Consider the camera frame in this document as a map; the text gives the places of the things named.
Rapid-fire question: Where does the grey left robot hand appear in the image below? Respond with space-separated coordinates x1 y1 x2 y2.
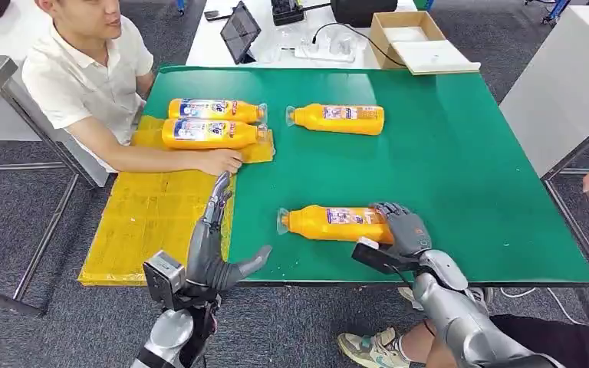
185 171 274 293

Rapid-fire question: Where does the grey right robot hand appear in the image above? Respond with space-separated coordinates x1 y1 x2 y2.
370 202 433 259

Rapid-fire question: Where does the orange drink bottle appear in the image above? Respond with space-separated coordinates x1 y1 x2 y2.
285 103 386 136
167 97 269 126
161 118 270 151
276 204 395 246

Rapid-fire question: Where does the yellow sheet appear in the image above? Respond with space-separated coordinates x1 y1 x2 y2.
77 115 276 288

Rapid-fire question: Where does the green table mat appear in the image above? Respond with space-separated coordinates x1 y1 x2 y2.
142 64 589 285

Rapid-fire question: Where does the grey green sneaker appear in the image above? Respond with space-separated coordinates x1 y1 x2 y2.
337 326 413 368
397 287 495 316

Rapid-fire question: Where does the white foam board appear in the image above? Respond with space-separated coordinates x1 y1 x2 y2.
392 39 482 76

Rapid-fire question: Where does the person's leg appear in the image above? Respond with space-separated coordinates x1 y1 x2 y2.
406 314 589 368

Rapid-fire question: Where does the cardboard box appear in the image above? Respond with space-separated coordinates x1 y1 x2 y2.
369 11 447 70

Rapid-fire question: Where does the white power strip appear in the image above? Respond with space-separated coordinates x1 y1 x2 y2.
294 43 357 64

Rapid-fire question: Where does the person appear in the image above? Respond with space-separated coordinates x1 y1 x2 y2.
21 0 245 177

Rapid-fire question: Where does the white table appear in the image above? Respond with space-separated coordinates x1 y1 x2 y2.
186 0 471 70

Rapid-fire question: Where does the black box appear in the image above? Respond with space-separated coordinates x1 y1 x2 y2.
330 0 399 28

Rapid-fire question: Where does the black tablet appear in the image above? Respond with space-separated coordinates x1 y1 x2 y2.
220 1 262 65

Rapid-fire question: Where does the black phone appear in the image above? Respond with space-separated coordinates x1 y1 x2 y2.
203 7 235 22

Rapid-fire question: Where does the black charger device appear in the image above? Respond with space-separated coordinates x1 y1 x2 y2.
270 0 306 26

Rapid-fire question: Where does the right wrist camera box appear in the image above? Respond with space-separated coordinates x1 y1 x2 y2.
351 236 420 275

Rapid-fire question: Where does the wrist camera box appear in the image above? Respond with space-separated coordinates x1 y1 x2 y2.
143 249 189 312
351 236 420 275

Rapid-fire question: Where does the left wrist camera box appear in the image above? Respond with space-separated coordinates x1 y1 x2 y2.
143 249 189 312

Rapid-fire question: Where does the white floor cable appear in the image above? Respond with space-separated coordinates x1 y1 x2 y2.
499 287 589 334

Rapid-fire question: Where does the black cable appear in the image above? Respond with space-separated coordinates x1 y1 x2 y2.
311 21 405 68

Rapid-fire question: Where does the white desk with steel frame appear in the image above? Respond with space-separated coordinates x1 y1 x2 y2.
499 5 589 311

